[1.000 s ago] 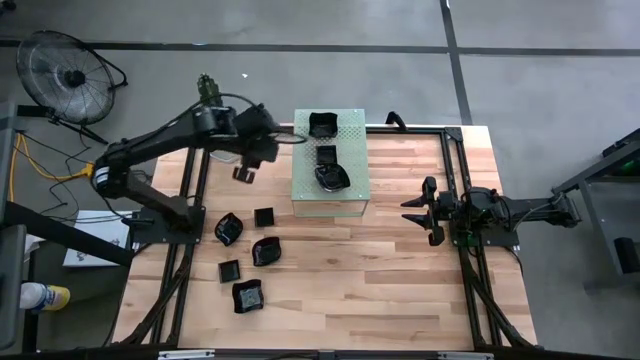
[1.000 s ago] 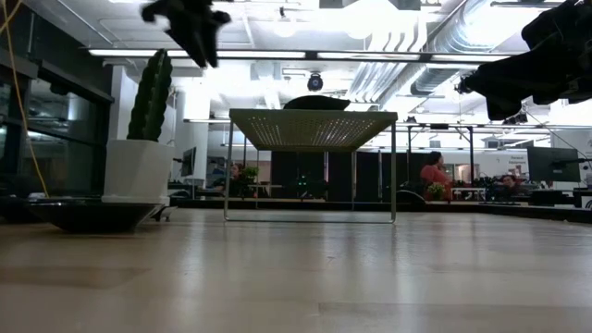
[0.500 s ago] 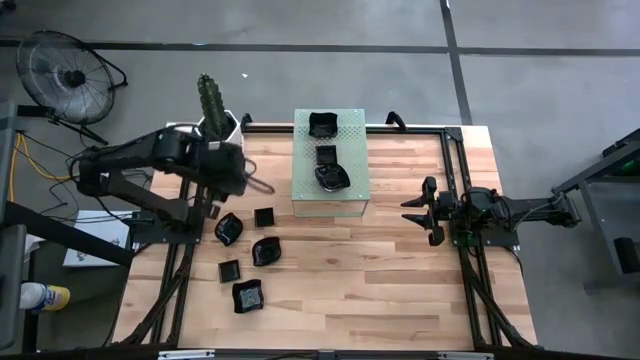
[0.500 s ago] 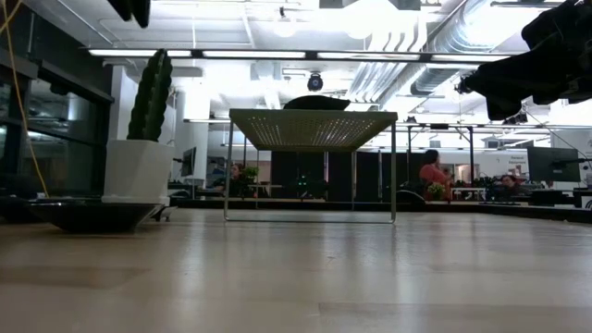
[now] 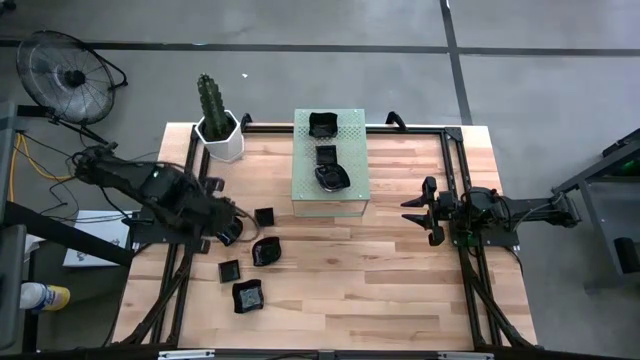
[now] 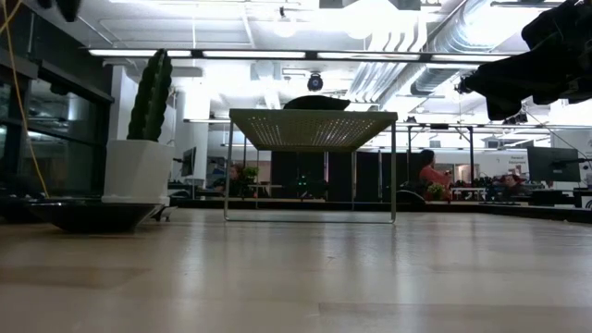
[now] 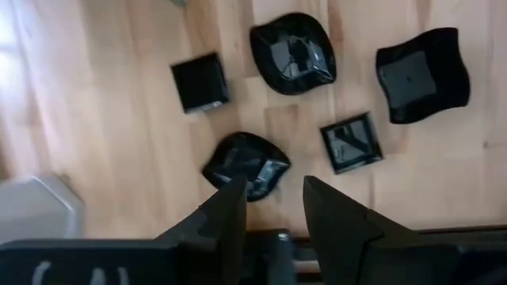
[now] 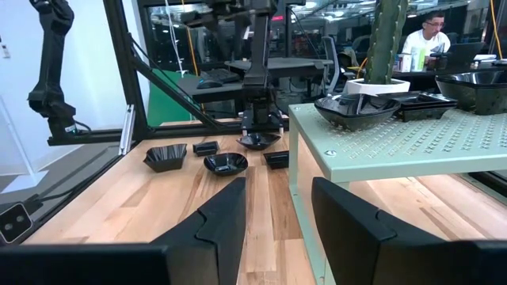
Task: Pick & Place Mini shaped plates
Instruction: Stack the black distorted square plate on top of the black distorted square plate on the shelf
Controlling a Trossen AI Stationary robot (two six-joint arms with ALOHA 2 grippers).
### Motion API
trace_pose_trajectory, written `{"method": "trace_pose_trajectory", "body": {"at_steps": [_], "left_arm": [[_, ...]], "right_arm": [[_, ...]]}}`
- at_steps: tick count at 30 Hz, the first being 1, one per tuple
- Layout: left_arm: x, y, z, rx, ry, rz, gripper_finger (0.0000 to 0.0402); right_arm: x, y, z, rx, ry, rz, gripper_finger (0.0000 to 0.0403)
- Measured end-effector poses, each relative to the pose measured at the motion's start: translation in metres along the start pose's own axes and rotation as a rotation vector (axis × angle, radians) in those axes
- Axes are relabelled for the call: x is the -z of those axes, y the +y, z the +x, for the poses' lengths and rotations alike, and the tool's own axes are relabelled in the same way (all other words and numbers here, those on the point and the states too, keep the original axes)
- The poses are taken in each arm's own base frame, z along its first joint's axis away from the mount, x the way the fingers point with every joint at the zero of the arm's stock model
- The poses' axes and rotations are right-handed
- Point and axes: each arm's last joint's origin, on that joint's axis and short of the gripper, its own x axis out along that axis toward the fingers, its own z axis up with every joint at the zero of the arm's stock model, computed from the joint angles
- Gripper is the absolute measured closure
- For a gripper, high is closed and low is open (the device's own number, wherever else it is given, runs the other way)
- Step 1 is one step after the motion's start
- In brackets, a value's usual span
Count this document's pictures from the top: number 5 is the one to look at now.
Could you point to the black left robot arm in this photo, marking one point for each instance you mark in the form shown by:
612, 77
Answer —
150, 182

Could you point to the green perforated metal shelf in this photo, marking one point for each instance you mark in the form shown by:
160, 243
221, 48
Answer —
350, 190

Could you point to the black floor fan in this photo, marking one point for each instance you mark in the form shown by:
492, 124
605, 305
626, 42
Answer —
65, 77

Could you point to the black diagonal metal beam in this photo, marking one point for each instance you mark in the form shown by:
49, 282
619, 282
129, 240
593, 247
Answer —
40, 227

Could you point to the grey metal stand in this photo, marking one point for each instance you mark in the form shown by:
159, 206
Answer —
597, 220

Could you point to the white cardboard box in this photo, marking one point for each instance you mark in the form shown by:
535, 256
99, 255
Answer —
100, 235

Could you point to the black box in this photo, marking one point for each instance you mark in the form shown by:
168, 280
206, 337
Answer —
627, 255

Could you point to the white yellow spray bottle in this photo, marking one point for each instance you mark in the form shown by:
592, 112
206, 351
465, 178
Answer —
45, 297

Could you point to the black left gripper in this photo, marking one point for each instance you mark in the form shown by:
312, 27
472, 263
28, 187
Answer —
215, 210

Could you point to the black cups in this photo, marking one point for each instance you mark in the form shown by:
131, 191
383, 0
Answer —
332, 179

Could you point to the black wavy square bowl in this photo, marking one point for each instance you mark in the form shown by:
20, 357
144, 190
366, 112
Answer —
323, 125
248, 296

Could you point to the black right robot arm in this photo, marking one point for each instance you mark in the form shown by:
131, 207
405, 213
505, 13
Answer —
530, 215

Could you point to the black leaf-shaped bowl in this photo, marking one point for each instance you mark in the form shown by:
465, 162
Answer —
235, 236
266, 251

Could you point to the silver edge bracket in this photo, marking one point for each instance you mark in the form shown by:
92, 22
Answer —
185, 354
465, 356

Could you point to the green cactus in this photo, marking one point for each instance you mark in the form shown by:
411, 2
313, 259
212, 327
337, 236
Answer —
212, 107

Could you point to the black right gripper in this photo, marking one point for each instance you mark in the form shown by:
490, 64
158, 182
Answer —
445, 207

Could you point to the black small square plate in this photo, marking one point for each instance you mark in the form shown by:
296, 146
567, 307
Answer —
326, 155
229, 271
264, 218

